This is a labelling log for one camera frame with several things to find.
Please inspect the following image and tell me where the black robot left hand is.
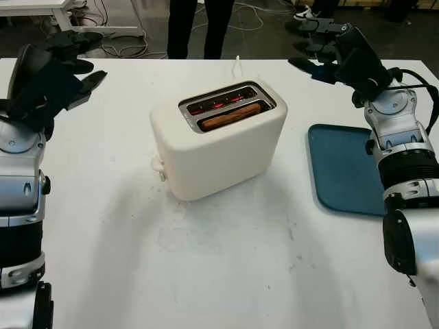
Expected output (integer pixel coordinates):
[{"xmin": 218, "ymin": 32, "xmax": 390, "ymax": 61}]
[{"xmin": 7, "ymin": 29, "xmax": 108, "ymax": 111}]

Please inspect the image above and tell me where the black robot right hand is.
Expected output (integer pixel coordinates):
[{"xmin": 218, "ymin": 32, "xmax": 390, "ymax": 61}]
[{"xmin": 287, "ymin": 17, "xmax": 390, "ymax": 85}]

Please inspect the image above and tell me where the brown toast slice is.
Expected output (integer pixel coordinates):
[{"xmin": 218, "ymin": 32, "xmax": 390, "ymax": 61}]
[{"xmin": 201, "ymin": 104, "xmax": 261, "ymax": 132}]

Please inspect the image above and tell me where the person in white sneakers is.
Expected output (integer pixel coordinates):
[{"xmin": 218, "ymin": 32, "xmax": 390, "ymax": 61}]
[{"xmin": 293, "ymin": 0, "xmax": 340, "ymax": 23}]

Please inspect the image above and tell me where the person in black trousers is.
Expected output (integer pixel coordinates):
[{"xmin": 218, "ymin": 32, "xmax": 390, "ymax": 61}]
[{"xmin": 167, "ymin": 0, "xmax": 231, "ymax": 60}]

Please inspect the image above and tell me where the white two-slot toaster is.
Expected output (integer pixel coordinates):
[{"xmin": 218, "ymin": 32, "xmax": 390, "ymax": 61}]
[{"xmin": 150, "ymin": 81, "xmax": 288, "ymax": 202}]

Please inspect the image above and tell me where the white desk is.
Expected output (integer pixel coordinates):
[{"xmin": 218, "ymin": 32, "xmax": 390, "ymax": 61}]
[{"xmin": 0, "ymin": 0, "xmax": 117, "ymax": 37}]

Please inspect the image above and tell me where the blue plastic tray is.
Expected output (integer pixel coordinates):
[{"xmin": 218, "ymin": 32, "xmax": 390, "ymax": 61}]
[{"xmin": 307, "ymin": 123, "xmax": 390, "ymax": 217}]

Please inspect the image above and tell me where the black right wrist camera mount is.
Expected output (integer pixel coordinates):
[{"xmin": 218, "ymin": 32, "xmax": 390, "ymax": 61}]
[{"xmin": 334, "ymin": 47, "xmax": 394, "ymax": 103}]

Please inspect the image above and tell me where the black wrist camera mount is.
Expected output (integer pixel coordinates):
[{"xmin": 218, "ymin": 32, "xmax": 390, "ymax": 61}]
[
  {"xmin": 6, "ymin": 61, "xmax": 84, "ymax": 138},
  {"xmin": 334, "ymin": 47, "xmax": 394, "ymax": 103}
]

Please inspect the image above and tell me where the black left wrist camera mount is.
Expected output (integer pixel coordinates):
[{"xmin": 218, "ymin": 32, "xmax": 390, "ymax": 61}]
[{"xmin": 6, "ymin": 61, "xmax": 84, "ymax": 138}]

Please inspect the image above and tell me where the white floor cable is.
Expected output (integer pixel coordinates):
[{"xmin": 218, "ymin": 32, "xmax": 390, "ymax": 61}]
[{"xmin": 233, "ymin": 0, "xmax": 265, "ymax": 34}]

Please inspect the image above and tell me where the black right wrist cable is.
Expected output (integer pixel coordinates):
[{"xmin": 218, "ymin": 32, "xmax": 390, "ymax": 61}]
[{"xmin": 387, "ymin": 68, "xmax": 439, "ymax": 135}]

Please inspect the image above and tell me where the white toaster power cord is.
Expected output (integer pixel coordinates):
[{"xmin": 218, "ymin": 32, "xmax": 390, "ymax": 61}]
[{"xmin": 231, "ymin": 55, "xmax": 244, "ymax": 83}]

